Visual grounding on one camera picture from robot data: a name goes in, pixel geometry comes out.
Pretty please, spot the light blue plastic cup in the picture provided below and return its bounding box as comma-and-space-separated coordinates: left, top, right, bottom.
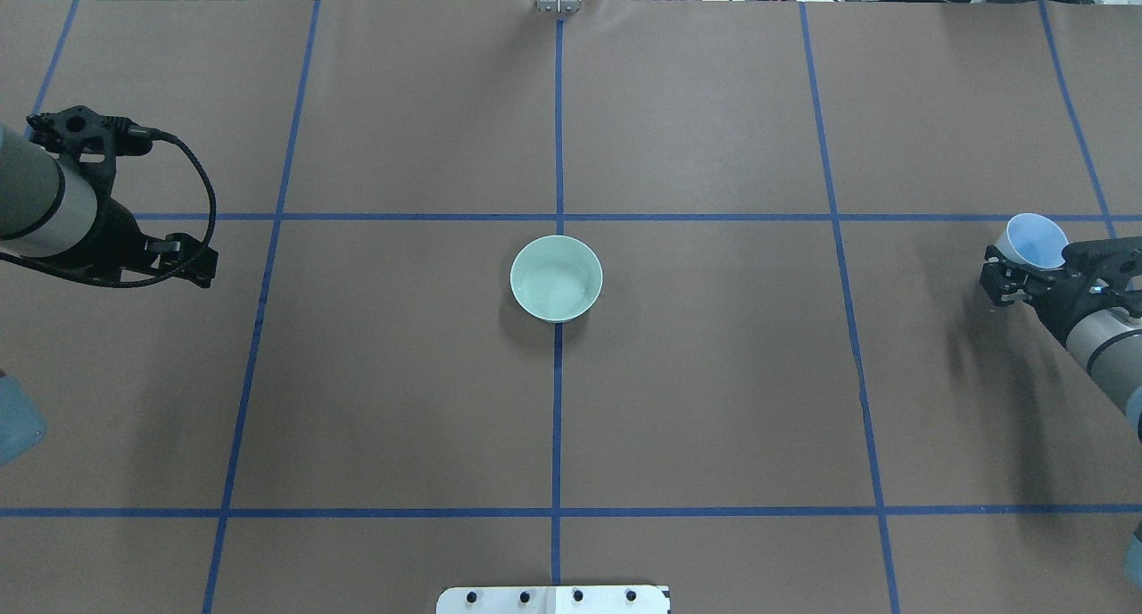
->
994, 212, 1070, 270

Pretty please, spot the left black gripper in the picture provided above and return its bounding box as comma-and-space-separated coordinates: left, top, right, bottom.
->
78, 197, 219, 289

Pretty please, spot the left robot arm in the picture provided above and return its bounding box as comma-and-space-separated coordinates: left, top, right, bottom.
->
1, 106, 218, 290

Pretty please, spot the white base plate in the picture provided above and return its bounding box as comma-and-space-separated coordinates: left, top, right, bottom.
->
435, 585, 671, 613

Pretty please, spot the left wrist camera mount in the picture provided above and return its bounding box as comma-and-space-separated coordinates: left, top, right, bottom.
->
26, 105, 170, 196

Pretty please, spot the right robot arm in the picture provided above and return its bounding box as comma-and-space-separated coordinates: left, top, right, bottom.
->
980, 236, 1141, 434

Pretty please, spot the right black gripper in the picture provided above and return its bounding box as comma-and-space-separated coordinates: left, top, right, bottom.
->
979, 239, 1141, 344

